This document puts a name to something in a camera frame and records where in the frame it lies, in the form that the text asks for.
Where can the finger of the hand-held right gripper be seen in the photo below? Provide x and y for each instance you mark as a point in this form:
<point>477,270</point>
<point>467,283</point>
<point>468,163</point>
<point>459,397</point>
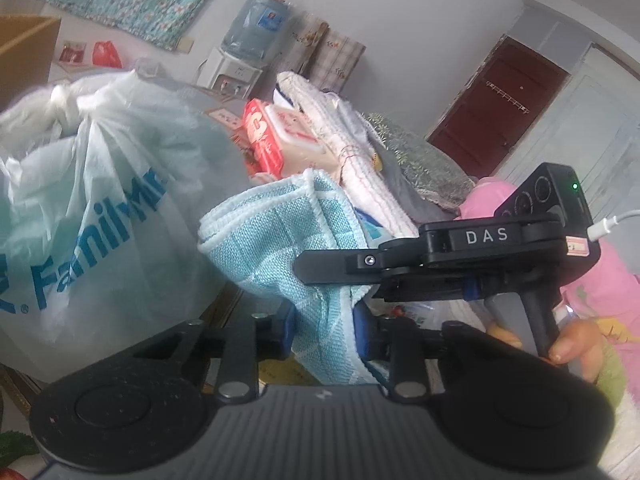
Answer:
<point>335,266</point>

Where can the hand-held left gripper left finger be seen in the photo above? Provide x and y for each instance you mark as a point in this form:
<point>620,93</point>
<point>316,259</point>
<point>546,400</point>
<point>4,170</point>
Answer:
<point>287,327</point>

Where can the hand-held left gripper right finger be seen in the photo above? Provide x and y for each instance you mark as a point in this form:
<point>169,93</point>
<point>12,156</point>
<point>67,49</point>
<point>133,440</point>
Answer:
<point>362,332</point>

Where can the light blue knitted towel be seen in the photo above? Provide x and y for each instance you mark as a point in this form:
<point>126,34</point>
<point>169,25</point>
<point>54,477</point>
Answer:
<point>280,240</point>

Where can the white plastic bag blue print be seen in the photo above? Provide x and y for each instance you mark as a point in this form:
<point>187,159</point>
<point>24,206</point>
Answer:
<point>100,210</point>

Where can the person's right hand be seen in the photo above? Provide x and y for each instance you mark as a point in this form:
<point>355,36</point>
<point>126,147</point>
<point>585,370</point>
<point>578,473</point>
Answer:
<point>580,345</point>

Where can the blue tissue pack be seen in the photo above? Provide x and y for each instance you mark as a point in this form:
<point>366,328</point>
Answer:
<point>370,225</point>

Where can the grey cloth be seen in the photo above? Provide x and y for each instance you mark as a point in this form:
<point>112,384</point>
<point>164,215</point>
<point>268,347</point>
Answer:
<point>405,185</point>

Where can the green patterned cushion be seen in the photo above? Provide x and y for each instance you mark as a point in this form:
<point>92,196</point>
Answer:
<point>425,160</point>

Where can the brown door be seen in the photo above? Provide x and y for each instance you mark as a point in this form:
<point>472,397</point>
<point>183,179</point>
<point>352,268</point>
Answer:
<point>495,110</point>

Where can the red and white wipes pack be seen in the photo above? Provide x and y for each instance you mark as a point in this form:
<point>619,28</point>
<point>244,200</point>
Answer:
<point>280,130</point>

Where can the white panelled door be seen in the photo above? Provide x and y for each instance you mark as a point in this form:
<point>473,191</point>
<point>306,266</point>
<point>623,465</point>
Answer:
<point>600,135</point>

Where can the checked cloth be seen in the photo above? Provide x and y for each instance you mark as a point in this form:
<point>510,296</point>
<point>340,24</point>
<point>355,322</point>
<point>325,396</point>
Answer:
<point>330,50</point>

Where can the white water dispenser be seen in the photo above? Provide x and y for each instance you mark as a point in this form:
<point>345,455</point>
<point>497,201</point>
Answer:
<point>225,72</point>

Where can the blue water bottle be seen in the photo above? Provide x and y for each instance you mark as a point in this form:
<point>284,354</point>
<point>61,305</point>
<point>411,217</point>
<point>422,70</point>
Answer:
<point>257,25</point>

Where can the red plastic bag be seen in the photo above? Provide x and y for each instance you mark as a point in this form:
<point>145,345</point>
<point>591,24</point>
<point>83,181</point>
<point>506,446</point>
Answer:
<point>106,55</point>

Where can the cardboard box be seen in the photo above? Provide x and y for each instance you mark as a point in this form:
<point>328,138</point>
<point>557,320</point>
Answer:
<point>25,45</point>

